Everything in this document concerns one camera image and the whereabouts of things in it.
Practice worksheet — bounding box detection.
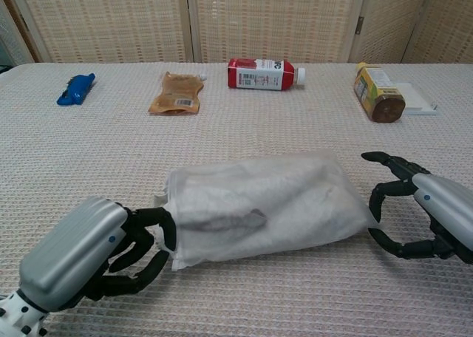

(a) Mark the yellow labelled tea bottle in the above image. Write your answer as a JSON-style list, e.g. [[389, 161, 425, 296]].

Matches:
[[353, 61, 406, 123]]

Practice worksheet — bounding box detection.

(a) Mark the woven folding screen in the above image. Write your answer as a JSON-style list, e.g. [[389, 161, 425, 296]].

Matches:
[[0, 0, 473, 65]]

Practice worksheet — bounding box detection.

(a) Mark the red labelled drink bottle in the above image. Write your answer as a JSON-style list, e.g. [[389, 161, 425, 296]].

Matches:
[[227, 58, 307, 92]]

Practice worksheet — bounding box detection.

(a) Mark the white flat box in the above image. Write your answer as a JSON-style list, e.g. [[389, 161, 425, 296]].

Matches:
[[394, 81, 440, 117]]

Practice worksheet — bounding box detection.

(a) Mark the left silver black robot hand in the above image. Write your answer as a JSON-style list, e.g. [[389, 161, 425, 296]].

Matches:
[[18, 196, 177, 313]]

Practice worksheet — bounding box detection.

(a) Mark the frosted plastic zip bag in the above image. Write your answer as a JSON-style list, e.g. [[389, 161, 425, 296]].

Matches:
[[153, 149, 381, 272]]

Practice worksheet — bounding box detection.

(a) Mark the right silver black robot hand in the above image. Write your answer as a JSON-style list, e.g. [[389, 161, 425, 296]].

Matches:
[[361, 151, 473, 265]]

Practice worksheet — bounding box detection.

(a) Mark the brown spouted pouch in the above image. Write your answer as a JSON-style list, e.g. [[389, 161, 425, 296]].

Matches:
[[148, 71, 208, 115]]

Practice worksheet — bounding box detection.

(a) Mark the blue brush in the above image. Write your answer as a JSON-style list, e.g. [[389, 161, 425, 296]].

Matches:
[[55, 72, 97, 106]]

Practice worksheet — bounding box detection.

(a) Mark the pink woven tablecloth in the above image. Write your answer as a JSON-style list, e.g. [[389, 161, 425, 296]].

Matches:
[[0, 61, 473, 337]]

